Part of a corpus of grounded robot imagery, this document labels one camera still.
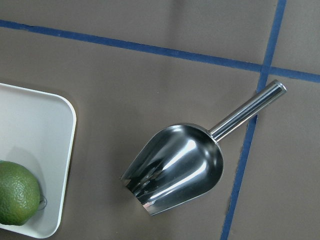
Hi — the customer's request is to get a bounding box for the stainless steel ice scoop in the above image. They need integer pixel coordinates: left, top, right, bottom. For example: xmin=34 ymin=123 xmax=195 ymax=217
xmin=120 ymin=80 xmax=287 ymax=216

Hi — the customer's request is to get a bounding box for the beige plastic tray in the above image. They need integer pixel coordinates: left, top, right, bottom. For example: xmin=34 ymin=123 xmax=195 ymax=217
xmin=0 ymin=83 xmax=77 ymax=239

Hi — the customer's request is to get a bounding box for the green lime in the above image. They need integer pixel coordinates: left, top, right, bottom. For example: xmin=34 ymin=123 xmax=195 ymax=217
xmin=0 ymin=161 xmax=41 ymax=226

